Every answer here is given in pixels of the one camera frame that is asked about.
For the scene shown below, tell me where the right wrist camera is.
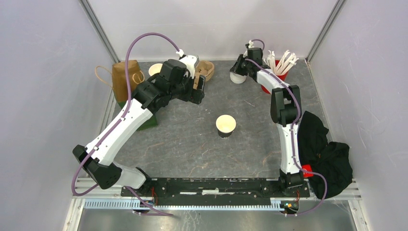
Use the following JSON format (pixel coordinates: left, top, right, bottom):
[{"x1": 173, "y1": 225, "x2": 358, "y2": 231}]
[{"x1": 243, "y1": 40, "x2": 255, "y2": 58}]

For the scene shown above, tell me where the red straw holder cup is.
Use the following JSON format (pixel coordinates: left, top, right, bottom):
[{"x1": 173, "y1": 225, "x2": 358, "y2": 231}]
[{"x1": 257, "y1": 60, "x2": 288, "y2": 94}]

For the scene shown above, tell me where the black cloth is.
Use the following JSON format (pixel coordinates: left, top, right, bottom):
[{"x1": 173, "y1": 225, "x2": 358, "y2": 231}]
[{"x1": 297, "y1": 111, "x2": 353, "y2": 199}]

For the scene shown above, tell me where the stack of white lids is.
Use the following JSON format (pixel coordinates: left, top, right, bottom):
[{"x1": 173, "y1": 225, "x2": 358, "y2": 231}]
[{"x1": 230, "y1": 72, "x2": 247, "y2": 84}]

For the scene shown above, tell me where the red card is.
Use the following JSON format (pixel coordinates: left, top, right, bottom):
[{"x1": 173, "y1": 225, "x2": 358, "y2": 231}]
[{"x1": 302, "y1": 164, "x2": 314, "y2": 178}]

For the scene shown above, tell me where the stack of paper cups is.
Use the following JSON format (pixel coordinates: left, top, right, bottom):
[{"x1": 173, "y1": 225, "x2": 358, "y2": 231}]
[{"x1": 148, "y1": 63, "x2": 163, "y2": 76}]

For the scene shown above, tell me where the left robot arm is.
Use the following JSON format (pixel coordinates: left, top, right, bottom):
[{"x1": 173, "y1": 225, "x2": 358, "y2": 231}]
[{"x1": 73, "y1": 55, "x2": 205, "y2": 196}]

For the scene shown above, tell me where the purple cable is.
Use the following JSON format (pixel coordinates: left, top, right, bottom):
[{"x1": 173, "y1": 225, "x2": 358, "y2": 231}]
[
  {"x1": 243, "y1": 38, "x2": 328, "y2": 218},
  {"x1": 71, "y1": 32, "x2": 184, "y2": 218}
]

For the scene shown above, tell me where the black paper coffee cup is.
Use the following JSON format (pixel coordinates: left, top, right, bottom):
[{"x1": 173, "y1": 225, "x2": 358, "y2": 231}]
[{"x1": 216, "y1": 115, "x2": 237, "y2": 139}]

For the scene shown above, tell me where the green box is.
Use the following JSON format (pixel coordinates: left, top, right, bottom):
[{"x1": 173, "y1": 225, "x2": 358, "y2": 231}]
[{"x1": 117, "y1": 102, "x2": 158, "y2": 131}]

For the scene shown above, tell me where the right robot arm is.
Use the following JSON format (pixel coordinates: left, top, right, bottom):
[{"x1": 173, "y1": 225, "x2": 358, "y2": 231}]
[{"x1": 230, "y1": 47, "x2": 304, "y2": 196}]

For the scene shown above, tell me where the cardboard cup carrier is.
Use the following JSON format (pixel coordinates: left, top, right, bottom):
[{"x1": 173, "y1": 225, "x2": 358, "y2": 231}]
[{"x1": 193, "y1": 60, "x2": 215, "y2": 89}]

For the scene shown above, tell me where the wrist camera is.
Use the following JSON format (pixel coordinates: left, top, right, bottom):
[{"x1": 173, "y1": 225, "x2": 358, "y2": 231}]
[
  {"x1": 243, "y1": 40, "x2": 255, "y2": 58},
  {"x1": 176, "y1": 49, "x2": 200, "y2": 79}
]

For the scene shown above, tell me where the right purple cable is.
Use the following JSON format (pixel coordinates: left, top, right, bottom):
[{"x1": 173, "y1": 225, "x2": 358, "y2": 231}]
[{"x1": 243, "y1": 38, "x2": 328, "y2": 218}]

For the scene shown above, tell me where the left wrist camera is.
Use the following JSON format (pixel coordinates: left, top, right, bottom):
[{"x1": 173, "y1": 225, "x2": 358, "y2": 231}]
[{"x1": 176, "y1": 49, "x2": 200, "y2": 79}]

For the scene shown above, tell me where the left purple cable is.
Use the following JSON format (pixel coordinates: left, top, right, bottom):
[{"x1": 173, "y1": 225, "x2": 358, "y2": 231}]
[{"x1": 71, "y1": 32, "x2": 184, "y2": 218}]

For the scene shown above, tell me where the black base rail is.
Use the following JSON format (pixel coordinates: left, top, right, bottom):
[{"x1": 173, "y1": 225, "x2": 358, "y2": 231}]
[{"x1": 121, "y1": 178, "x2": 310, "y2": 206}]

